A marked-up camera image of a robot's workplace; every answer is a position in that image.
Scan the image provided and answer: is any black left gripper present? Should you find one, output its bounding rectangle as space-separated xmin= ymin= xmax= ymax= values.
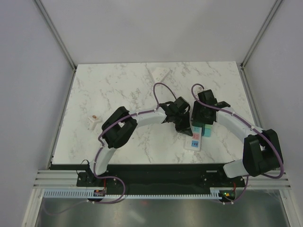
xmin=172 ymin=113 xmax=192 ymax=138

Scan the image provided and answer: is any green small adapter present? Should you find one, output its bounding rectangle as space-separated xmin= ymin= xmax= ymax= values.
xmin=203 ymin=124 xmax=213 ymax=130

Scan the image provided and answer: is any teal small adapter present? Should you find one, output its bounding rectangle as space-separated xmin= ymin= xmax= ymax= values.
xmin=202 ymin=128 xmax=212 ymax=137

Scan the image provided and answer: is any white long power strip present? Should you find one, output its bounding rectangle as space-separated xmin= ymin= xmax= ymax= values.
xmin=184 ymin=125 xmax=203 ymax=152

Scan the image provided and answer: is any white triangular power strip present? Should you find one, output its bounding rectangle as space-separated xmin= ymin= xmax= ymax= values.
xmin=148 ymin=67 xmax=171 ymax=84

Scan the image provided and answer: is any white cube plug tiger print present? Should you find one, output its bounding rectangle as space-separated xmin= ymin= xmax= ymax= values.
xmin=86 ymin=115 xmax=101 ymax=130

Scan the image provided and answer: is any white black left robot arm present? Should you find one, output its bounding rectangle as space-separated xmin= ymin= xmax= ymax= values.
xmin=87 ymin=97 xmax=193 ymax=186

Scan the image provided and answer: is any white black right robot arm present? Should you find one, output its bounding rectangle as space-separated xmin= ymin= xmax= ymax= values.
xmin=192 ymin=89 xmax=284 ymax=186

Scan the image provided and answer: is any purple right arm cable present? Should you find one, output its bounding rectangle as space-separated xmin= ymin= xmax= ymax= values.
xmin=190 ymin=83 xmax=285 ymax=205

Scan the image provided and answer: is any white toothed cable duct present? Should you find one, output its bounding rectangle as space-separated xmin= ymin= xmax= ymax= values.
xmin=44 ymin=188 xmax=225 ymax=199

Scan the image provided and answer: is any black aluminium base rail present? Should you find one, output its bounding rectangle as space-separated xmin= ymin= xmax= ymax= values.
xmin=76 ymin=161 xmax=247 ymax=197

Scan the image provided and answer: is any aluminium frame post right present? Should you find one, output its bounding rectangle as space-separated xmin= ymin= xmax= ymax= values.
xmin=240 ymin=0 xmax=284 ymax=70

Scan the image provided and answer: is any aluminium frame post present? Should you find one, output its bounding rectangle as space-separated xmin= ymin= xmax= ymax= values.
xmin=33 ymin=0 xmax=77 ymax=72
xmin=240 ymin=0 xmax=284 ymax=70

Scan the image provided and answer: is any aluminium frame post left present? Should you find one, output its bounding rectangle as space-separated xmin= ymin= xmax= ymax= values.
xmin=33 ymin=0 xmax=77 ymax=72

